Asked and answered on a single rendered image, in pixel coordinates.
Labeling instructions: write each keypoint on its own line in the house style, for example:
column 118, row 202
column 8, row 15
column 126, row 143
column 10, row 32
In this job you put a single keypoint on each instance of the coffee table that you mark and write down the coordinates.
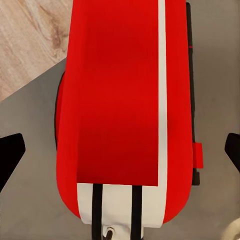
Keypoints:
column 31, row 207

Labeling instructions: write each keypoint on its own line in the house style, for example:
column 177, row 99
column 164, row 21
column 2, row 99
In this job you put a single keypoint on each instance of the radio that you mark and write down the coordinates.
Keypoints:
column 124, row 116

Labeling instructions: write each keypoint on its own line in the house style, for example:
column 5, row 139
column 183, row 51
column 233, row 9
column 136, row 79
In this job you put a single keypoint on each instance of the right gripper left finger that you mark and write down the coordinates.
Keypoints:
column 12, row 149

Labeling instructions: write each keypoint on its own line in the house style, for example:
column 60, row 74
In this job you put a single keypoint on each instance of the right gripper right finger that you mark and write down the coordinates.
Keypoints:
column 232, row 148

